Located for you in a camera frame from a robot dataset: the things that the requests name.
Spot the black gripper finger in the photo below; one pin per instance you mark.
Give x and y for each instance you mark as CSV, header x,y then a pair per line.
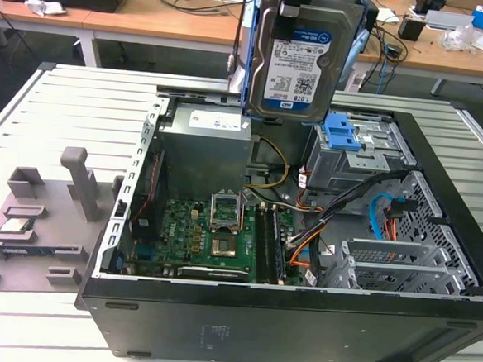
x,y
284,26

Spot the hard disk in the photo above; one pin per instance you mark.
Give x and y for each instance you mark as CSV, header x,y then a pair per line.
x,y
299,69

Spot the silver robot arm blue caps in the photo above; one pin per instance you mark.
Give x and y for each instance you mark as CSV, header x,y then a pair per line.
x,y
236,85

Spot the blue disk bay latch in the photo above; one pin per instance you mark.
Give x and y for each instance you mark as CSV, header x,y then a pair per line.
x,y
338,132

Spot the metal disk bay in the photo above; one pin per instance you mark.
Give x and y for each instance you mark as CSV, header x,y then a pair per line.
x,y
329,166

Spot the wooden desk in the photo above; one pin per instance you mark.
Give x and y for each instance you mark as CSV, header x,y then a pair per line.
x,y
174,23

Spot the small black box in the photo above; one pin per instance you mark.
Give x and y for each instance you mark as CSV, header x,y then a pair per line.
x,y
410,28

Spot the silver flat box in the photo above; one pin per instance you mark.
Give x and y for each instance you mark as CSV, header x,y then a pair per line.
x,y
447,19

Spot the grey power supply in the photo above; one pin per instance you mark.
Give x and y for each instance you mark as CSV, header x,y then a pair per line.
x,y
202,153

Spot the clear plastic bags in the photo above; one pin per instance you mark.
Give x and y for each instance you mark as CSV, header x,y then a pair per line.
x,y
463,37

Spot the black case fan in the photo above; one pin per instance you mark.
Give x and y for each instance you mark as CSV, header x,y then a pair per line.
x,y
149,199

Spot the black RAM slot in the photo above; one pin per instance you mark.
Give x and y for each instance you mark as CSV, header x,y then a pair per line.
x,y
262,249
277,250

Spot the CPU socket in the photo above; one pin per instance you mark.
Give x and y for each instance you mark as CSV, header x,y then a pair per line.
x,y
224,248

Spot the green motherboard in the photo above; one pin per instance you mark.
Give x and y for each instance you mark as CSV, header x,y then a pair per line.
x,y
184,235

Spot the white crumpled paper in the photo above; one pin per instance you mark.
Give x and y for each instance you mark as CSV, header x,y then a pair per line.
x,y
44,5

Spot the black graphics card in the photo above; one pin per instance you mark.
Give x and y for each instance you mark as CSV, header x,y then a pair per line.
x,y
214,273

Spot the metal drive cage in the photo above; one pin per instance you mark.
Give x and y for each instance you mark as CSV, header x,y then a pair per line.
x,y
388,274

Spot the grey parts rack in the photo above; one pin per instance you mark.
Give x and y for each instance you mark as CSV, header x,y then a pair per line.
x,y
76,235

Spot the black open PC case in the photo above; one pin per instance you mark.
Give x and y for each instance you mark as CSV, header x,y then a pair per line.
x,y
256,331

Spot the silver CPU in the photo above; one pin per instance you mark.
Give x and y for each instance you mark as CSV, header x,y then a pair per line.
x,y
14,225

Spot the RAM stick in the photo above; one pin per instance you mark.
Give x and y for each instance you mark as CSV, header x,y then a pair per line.
x,y
8,250

